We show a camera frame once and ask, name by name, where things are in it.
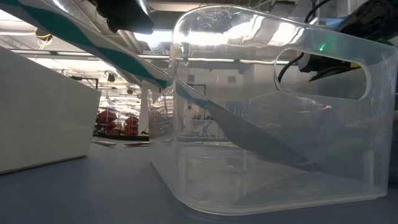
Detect black cable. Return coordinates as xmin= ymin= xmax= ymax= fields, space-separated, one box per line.
xmin=277 ymin=0 xmax=330 ymax=83

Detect overhead metal rail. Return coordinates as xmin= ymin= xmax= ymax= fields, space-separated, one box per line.
xmin=9 ymin=49 xmax=295 ymax=65

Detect white plastic bin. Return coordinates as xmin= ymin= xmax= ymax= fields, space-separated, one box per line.
xmin=0 ymin=45 xmax=102 ymax=175

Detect red storage shelves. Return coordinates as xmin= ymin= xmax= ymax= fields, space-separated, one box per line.
xmin=95 ymin=108 xmax=140 ymax=137

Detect person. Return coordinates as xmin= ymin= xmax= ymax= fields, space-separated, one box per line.
xmin=182 ymin=104 xmax=198 ymax=136

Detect dark grey bin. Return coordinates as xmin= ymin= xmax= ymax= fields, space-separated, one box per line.
xmin=388 ymin=102 xmax=398 ymax=189

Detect yellow cable bundle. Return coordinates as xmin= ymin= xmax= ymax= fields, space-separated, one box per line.
xmin=34 ymin=28 xmax=53 ymax=50

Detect clear plastic bin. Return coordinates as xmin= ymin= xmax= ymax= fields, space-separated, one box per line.
xmin=148 ymin=4 xmax=398 ymax=216

